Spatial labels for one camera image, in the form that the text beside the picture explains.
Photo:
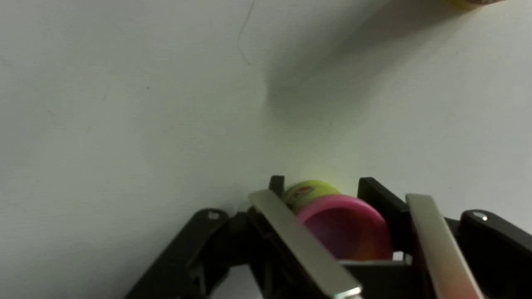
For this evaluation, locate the yellow dough can pink lid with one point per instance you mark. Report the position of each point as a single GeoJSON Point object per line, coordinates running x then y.
{"type": "Point", "coordinates": [347, 226]}

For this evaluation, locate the black silver gripper right finger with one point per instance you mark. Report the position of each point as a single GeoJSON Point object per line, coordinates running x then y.
{"type": "Point", "coordinates": [443, 250]}

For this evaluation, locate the black silver gripper left finger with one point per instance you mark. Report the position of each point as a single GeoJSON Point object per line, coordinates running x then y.
{"type": "Point", "coordinates": [300, 243]}

